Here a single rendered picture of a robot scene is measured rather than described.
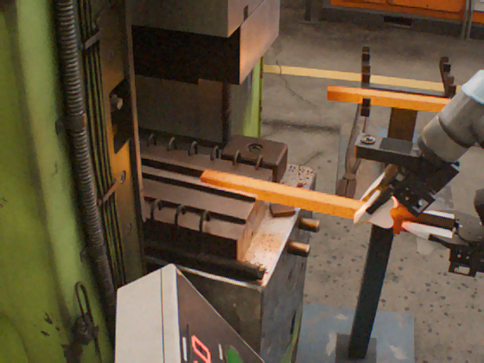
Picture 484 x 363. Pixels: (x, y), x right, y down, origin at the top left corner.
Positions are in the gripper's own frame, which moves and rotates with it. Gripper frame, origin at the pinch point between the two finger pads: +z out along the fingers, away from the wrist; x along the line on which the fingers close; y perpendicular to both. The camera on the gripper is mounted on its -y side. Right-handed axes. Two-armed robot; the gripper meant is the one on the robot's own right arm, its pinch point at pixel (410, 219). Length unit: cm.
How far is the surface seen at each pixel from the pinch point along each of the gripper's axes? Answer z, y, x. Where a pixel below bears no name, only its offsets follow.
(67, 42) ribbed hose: 40, -42, -36
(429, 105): 0.5, -2.3, 38.8
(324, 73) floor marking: 65, 101, 248
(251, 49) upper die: 27.4, -30.3, -6.9
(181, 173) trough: 43.7, 1.6, 1.4
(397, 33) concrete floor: 32, 102, 332
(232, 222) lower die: 30.0, 2.2, -8.3
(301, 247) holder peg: 19.3, 12.3, 0.3
